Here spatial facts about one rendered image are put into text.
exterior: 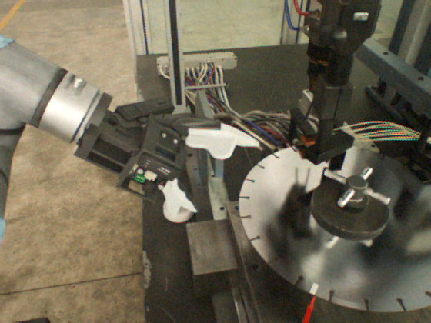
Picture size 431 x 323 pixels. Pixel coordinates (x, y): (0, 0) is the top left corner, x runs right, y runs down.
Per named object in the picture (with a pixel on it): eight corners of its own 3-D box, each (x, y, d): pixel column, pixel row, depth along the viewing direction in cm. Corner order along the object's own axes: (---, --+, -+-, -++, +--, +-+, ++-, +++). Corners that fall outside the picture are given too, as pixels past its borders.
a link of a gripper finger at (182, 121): (221, 150, 46) (155, 151, 47) (221, 141, 48) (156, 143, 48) (220, 119, 44) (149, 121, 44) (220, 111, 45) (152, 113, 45)
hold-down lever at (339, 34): (381, 53, 38) (389, 27, 37) (327, 57, 38) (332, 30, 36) (347, 28, 44) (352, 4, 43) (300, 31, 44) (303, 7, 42)
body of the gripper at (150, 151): (158, 207, 45) (65, 165, 41) (165, 163, 52) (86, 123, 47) (189, 168, 41) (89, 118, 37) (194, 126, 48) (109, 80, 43)
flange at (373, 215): (325, 240, 49) (329, 228, 48) (302, 185, 58) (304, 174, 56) (401, 233, 50) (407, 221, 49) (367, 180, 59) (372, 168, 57)
